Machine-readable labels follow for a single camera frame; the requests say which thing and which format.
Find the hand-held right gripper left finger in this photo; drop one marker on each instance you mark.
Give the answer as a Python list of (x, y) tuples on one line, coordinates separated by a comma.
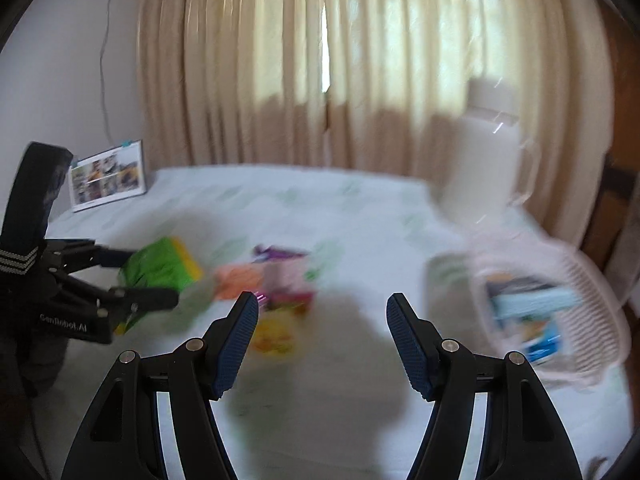
[(235, 345)]

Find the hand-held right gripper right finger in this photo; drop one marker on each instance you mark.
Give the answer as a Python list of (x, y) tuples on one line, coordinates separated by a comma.
[(407, 345)]

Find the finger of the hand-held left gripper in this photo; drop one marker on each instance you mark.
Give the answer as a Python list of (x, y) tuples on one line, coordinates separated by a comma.
[(145, 299), (105, 256)]

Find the green and yellow snack packet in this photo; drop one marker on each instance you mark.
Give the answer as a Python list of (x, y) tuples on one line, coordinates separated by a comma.
[(160, 270)]

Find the yellow jelly cup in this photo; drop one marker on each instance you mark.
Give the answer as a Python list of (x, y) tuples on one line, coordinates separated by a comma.
[(274, 337)]

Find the pink snack packet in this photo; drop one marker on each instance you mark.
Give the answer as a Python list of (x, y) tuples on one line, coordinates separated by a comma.
[(280, 280)]

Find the purple candy packet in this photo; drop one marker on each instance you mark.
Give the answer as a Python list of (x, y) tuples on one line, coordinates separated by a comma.
[(277, 252)]

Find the dark blue snack packet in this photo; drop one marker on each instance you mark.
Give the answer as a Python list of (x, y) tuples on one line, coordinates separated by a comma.
[(535, 300)]

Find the pale pink plastic basket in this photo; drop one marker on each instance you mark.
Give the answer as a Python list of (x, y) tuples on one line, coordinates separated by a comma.
[(595, 310)]

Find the person's left forearm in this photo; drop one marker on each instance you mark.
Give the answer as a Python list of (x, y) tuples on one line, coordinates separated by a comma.
[(35, 195)]

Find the photo desk calendar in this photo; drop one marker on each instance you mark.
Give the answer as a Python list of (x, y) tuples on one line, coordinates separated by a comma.
[(107, 180)]

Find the pale green printed tablecloth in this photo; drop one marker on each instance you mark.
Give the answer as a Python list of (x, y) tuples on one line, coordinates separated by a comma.
[(350, 220)]

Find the white thermos jug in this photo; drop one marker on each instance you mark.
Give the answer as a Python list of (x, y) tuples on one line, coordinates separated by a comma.
[(482, 170)]

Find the dark wooden chair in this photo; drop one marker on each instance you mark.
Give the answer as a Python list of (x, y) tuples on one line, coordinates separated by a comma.
[(612, 220)]

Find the beige curtain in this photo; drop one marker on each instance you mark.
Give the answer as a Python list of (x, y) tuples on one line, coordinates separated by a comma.
[(350, 60)]

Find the wooden door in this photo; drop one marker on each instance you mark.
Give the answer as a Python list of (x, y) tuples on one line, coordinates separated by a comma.
[(622, 85)]

